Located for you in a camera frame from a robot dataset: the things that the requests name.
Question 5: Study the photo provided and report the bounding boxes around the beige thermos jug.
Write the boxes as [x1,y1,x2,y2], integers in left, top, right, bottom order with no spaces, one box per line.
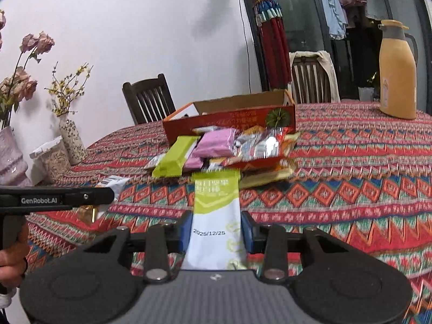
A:
[377,19,419,120]

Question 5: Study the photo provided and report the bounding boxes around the tall pink ceramic vase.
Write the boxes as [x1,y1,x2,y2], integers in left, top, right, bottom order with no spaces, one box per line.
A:
[0,126,32,187]

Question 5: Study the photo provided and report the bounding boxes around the pink snack packet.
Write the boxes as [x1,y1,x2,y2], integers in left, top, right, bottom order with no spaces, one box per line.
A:
[184,157,206,173]
[192,127,237,158]

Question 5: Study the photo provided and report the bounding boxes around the small silver packet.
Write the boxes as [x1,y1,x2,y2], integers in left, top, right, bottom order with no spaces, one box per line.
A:
[145,155,167,171]

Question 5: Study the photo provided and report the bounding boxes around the yellow flower sprigs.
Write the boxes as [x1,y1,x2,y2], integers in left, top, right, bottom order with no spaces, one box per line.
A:
[45,62,93,117]

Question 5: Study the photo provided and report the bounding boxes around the gold striped packet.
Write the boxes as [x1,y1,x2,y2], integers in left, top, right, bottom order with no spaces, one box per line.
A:
[239,158,298,190]

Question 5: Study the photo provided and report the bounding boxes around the clear grain container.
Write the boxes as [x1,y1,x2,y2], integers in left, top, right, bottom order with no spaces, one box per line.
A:
[30,136,71,182]

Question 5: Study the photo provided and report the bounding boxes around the dried pink roses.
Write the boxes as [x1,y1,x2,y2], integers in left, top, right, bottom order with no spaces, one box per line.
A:
[0,10,55,132]

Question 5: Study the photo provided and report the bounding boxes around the dark wooden chair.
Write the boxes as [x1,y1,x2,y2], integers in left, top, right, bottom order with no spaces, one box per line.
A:
[122,73,177,125]

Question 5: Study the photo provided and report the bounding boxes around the small speckled vase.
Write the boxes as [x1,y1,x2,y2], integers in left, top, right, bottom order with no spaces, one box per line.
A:
[59,115,87,166]

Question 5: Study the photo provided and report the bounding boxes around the green and white snack packet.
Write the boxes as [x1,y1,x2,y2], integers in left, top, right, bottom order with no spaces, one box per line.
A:
[184,170,248,271]

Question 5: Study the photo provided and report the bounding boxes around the red cardboard box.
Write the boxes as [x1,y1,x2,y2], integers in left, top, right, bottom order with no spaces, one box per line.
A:
[162,89,298,149]

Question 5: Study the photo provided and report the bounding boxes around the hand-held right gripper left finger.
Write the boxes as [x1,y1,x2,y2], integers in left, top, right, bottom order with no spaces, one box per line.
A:
[83,211,193,284]

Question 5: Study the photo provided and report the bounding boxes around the gold clear snack packet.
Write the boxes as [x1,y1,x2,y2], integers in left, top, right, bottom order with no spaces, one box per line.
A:
[77,205,98,225]

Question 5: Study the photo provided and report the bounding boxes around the black lamp cable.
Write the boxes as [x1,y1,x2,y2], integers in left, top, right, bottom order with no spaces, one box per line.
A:
[231,0,254,93]

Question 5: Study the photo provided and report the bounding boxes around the red patterned tablecloth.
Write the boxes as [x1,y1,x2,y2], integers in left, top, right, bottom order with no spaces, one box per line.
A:
[25,101,432,324]

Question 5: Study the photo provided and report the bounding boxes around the light blue hanging shirt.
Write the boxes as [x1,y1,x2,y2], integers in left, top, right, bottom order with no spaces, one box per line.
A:
[317,0,348,40]

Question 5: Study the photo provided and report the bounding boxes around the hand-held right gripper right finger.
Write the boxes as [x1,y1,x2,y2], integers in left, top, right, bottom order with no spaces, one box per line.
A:
[240,211,348,284]

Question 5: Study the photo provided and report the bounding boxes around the dark framed glass sliding door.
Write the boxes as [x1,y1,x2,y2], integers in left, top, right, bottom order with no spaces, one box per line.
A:
[236,0,432,109]

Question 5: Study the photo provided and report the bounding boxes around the red hanging decoration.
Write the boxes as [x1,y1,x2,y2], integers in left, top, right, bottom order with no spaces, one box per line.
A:
[253,0,292,92]

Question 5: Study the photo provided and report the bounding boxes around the brown slatted wooden chair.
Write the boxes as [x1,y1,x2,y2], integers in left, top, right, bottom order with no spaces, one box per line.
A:
[290,52,333,104]

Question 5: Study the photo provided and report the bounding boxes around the chair with draped cloth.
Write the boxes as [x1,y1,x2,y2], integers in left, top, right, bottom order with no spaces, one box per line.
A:
[288,50,341,103]

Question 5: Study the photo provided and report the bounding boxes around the person's left hand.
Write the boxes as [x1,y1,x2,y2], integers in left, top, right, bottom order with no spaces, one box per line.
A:
[0,224,30,288]

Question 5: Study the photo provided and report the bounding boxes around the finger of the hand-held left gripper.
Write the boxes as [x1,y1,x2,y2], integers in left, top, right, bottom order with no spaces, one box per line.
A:
[72,187,115,207]

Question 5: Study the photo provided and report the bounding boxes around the white printed snack packet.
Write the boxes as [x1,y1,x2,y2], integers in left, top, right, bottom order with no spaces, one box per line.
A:
[94,176,131,205]

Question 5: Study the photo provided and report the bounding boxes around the orange packet with clear window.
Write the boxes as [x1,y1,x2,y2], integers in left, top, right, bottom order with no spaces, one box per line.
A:
[233,126,301,170]

